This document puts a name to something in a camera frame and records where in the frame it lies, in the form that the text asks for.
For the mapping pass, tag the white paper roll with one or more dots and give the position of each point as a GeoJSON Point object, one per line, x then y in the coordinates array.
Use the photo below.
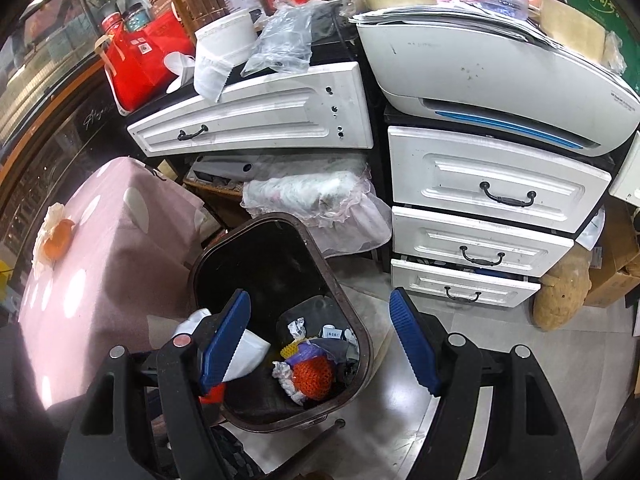
{"type": "Point", "coordinates": [222, 45]}

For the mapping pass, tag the orange peel on napkin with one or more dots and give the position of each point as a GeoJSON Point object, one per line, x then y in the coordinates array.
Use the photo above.
{"type": "Point", "coordinates": [47, 220]}

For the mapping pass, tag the large white drawer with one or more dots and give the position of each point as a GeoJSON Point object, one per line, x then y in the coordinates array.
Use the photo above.
{"type": "Point", "coordinates": [450, 160]}

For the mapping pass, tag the dark brown trash bin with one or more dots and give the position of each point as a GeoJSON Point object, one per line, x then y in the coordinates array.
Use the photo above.
{"type": "Point", "coordinates": [260, 260]}

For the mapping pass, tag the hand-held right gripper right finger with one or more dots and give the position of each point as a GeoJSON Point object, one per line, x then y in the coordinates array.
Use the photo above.
{"type": "Point", "coordinates": [412, 340]}

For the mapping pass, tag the crumpled white paper scrap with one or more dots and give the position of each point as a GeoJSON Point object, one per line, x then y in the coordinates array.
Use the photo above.
{"type": "Point", "coordinates": [297, 330]}

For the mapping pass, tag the dark grey wrapper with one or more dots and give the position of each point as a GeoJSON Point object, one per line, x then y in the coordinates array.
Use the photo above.
{"type": "Point", "coordinates": [340, 347]}

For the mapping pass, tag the red tote bag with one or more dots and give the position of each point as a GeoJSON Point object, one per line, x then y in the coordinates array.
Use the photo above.
{"type": "Point", "coordinates": [145, 65]}

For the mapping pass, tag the white red paper wrapper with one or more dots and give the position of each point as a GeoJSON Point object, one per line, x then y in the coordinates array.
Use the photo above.
{"type": "Point", "coordinates": [250, 357]}

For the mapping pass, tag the stack of papers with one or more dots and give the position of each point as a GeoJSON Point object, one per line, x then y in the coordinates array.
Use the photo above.
{"type": "Point", "coordinates": [425, 12]}

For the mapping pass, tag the white printer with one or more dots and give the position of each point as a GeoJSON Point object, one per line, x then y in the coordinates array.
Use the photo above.
{"type": "Point", "coordinates": [475, 70]}

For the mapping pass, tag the tan woven object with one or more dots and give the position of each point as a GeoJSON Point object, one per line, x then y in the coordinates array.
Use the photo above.
{"type": "Point", "coordinates": [562, 295]}

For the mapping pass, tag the orange foam net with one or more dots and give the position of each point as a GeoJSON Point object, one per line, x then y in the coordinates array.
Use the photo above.
{"type": "Point", "coordinates": [312, 377]}

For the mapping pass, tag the white plastic wrap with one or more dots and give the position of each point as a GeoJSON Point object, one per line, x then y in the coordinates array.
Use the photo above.
{"type": "Point", "coordinates": [287, 382]}

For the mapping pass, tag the brown cardboard box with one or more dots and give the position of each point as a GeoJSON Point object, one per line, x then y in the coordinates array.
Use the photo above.
{"type": "Point", "coordinates": [615, 265]}

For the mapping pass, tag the white lace cloth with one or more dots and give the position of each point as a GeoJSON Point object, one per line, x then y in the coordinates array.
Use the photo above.
{"type": "Point", "coordinates": [320, 205]}

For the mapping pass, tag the purple plastic bag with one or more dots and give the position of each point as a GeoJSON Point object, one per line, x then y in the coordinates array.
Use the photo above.
{"type": "Point", "coordinates": [305, 352]}

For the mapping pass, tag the grey plastic tool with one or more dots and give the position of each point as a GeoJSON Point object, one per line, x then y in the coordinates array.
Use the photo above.
{"type": "Point", "coordinates": [225, 167]}

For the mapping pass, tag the medium white drawer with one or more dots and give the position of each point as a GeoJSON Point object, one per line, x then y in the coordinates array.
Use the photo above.
{"type": "Point", "coordinates": [435, 240]}

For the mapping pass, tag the beige cardboard box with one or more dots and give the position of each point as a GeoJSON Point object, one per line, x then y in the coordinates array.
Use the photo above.
{"type": "Point", "coordinates": [575, 32]}

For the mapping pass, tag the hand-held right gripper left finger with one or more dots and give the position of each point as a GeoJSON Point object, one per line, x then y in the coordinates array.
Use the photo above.
{"type": "Point", "coordinates": [225, 345]}

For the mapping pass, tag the clear plastic bag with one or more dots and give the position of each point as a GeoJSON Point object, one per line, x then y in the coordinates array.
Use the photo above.
{"type": "Point", "coordinates": [280, 40]}

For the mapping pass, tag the orange round object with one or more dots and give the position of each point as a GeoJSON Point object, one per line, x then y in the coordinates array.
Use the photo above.
{"type": "Point", "coordinates": [57, 240]}

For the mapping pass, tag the small white drawer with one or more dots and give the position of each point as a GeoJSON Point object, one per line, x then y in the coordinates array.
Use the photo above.
{"type": "Point", "coordinates": [425, 280]}

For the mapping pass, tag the loose white drawer front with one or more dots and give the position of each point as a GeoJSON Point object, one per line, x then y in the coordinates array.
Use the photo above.
{"type": "Point", "coordinates": [260, 110]}

